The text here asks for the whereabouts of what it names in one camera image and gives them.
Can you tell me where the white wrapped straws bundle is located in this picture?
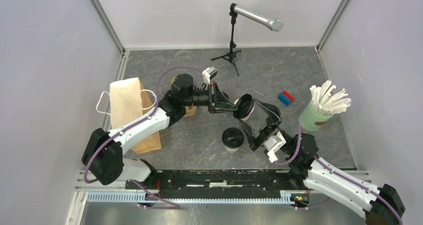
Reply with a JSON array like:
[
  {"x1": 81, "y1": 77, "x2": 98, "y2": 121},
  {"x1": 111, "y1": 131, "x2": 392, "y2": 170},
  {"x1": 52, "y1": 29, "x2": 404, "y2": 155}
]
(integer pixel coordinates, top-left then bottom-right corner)
[{"x1": 309, "y1": 80, "x2": 352, "y2": 116}]

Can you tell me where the black microphone tripod stand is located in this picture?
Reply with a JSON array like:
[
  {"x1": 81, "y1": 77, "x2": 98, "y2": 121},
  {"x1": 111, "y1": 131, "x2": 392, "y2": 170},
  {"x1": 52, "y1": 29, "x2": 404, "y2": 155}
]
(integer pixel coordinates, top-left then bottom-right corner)
[{"x1": 211, "y1": 11, "x2": 241, "y2": 76}]

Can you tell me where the cardboard cup carrier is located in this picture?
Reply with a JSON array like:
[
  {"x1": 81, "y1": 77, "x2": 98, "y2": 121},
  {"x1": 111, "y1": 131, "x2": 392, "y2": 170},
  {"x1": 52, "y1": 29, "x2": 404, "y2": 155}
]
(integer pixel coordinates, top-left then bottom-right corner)
[{"x1": 171, "y1": 73, "x2": 197, "y2": 118}]

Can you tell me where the black lid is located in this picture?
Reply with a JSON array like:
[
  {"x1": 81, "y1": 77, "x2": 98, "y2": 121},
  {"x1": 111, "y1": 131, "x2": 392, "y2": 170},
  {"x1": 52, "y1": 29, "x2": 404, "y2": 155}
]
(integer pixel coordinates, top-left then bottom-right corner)
[
  {"x1": 221, "y1": 127, "x2": 244, "y2": 146},
  {"x1": 233, "y1": 93, "x2": 254, "y2": 119}
]

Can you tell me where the purple cable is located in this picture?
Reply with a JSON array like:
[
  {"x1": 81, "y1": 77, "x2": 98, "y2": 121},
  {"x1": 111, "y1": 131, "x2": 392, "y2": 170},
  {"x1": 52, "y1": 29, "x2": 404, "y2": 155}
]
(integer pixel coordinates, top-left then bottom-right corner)
[
  {"x1": 82, "y1": 66, "x2": 207, "y2": 185},
  {"x1": 274, "y1": 119, "x2": 404, "y2": 224}
]

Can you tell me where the silver microphone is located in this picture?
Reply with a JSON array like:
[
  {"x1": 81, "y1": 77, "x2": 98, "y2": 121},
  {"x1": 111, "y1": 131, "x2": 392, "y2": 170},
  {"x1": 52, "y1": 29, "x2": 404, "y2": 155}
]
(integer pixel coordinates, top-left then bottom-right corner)
[{"x1": 230, "y1": 3, "x2": 283, "y2": 32}]

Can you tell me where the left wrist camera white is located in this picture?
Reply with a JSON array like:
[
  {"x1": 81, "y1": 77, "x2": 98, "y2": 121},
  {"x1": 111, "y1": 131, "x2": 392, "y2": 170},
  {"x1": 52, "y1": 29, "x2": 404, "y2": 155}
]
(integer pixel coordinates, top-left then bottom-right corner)
[{"x1": 202, "y1": 67, "x2": 217, "y2": 85}]

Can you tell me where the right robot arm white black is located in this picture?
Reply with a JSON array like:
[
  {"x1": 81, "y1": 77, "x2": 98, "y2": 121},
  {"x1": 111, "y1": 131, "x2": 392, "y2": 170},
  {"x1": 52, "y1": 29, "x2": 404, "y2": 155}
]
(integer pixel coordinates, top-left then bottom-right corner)
[{"x1": 233, "y1": 94, "x2": 405, "y2": 225}]

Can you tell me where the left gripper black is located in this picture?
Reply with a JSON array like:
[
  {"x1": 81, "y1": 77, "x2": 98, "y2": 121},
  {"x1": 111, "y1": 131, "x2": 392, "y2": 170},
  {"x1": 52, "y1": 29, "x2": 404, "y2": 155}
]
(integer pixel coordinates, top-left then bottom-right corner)
[{"x1": 182, "y1": 81, "x2": 237, "y2": 114}]

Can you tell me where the green cup holder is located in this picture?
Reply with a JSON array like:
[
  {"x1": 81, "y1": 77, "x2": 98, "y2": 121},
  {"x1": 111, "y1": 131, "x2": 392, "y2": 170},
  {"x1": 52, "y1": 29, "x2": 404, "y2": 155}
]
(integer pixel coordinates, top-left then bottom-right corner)
[{"x1": 299, "y1": 101, "x2": 333, "y2": 132}]

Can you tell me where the brown paper bag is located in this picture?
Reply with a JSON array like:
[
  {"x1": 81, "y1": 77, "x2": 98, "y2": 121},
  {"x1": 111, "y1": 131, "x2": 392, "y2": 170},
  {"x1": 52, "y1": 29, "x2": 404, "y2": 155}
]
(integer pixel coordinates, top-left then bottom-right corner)
[{"x1": 96, "y1": 77, "x2": 162, "y2": 155}]

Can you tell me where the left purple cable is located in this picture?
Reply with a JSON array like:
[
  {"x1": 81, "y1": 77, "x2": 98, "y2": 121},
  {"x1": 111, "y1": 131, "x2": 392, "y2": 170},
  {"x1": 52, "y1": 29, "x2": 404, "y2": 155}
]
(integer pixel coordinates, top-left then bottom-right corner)
[{"x1": 82, "y1": 66, "x2": 207, "y2": 185}]

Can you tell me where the white paper cup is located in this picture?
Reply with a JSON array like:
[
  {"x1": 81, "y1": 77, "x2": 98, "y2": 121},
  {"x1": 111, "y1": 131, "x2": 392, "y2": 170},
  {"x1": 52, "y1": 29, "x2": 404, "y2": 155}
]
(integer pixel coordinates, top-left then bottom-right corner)
[
  {"x1": 235, "y1": 98, "x2": 254, "y2": 121},
  {"x1": 224, "y1": 145, "x2": 241, "y2": 153}
]

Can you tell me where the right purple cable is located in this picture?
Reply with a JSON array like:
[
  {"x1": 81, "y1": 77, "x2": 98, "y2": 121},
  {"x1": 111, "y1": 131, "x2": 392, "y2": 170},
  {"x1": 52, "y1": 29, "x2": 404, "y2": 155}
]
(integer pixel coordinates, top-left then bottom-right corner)
[{"x1": 274, "y1": 119, "x2": 404, "y2": 224}]

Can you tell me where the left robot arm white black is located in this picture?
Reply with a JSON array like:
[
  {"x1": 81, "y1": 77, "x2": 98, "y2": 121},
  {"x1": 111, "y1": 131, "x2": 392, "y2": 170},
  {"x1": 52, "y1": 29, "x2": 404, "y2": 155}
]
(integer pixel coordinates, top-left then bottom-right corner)
[{"x1": 81, "y1": 73, "x2": 238, "y2": 185}]

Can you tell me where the blue red block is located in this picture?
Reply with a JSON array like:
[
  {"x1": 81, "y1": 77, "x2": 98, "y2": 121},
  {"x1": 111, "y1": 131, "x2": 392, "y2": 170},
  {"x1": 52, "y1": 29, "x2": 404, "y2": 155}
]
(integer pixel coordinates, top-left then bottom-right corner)
[{"x1": 277, "y1": 90, "x2": 294, "y2": 106}]

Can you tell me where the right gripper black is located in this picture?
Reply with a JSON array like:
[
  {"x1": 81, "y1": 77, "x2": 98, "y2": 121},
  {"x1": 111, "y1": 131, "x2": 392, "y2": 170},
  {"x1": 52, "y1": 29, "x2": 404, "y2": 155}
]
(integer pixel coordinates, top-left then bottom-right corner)
[{"x1": 236, "y1": 98, "x2": 291, "y2": 151}]

